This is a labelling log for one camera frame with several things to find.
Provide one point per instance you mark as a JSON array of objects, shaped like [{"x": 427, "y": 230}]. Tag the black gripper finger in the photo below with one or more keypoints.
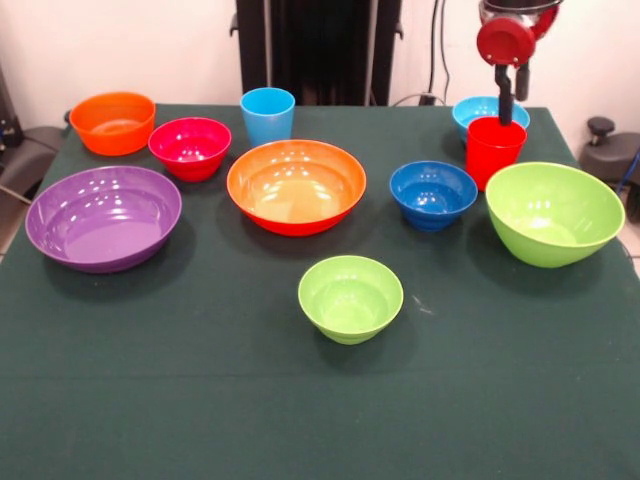
[
  {"x": 522, "y": 82},
  {"x": 506, "y": 100}
]

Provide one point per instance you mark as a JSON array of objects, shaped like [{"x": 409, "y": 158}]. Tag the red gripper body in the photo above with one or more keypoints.
[{"x": 506, "y": 42}]

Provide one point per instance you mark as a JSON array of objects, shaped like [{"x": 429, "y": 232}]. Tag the dark blue bowl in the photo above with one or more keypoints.
[{"x": 432, "y": 197}]

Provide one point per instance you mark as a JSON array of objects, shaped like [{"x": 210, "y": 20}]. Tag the large green bowl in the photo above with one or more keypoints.
[{"x": 550, "y": 220}]

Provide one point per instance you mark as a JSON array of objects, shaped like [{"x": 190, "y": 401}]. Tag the small green bowl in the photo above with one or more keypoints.
[{"x": 350, "y": 300}]

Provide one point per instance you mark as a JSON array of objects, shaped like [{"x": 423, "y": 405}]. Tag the light blue bowl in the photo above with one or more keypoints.
[{"x": 480, "y": 107}]

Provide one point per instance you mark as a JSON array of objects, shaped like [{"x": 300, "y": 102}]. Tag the red cup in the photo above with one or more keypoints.
[{"x": 492, "y": 155}]

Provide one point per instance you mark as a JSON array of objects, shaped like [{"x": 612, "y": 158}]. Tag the grey machine base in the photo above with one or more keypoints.
[
  {"x": 607, "y": 155},
  {"x": 30, "y": 160}
]

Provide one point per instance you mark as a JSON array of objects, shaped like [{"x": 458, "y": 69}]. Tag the wide orange bowl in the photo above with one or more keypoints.
[{"x": 295, "y": 190}]

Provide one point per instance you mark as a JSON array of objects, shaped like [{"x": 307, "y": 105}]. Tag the light blue cup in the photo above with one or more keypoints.
[{"x": 267, "y": 122}]

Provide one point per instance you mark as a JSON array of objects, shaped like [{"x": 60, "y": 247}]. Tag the magenta bowl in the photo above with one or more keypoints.
[{"x": 190, "y": 150}]

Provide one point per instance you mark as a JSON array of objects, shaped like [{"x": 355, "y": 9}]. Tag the dark green tablecloth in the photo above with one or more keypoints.
[{"x": 320, "y": 400}]

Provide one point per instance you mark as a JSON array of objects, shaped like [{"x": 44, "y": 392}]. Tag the deep orange bowl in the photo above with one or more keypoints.
[{"x": 112, "y": 127}]

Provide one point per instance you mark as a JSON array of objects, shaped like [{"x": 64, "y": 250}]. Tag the purple bowl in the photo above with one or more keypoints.
[{"x": 100, "y": 225}]

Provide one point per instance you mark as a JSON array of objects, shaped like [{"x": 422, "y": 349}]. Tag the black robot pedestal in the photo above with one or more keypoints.
[{"x": 310, "y": 50}]

